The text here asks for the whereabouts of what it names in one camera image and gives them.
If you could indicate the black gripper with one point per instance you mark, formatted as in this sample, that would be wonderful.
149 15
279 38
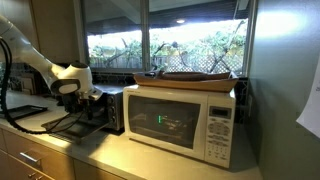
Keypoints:
76 103

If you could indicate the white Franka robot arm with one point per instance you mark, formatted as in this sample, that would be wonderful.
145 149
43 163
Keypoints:
36 58

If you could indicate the silver oven knob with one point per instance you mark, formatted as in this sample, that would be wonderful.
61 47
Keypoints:
113 119
111 99
112 109

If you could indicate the black baking tray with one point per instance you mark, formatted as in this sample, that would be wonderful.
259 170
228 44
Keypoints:
25 111

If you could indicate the wooden base cabinet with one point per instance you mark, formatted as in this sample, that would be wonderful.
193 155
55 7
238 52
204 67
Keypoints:
56 165

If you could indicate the white microwave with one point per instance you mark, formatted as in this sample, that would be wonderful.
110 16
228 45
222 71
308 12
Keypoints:
166 123

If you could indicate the dark wooden dish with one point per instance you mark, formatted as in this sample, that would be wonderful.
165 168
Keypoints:
193 75

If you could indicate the wooden serving tray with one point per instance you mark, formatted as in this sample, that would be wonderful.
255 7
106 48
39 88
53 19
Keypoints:
200 85

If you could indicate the outdoor ceiling light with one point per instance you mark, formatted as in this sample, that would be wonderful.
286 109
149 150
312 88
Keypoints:
180 21

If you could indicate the white paper sheet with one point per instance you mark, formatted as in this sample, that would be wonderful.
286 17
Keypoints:
311 110

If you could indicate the wooden wall cabinet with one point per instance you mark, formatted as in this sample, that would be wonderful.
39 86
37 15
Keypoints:
56 30

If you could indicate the window frame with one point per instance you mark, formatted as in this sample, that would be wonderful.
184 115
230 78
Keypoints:
144 33

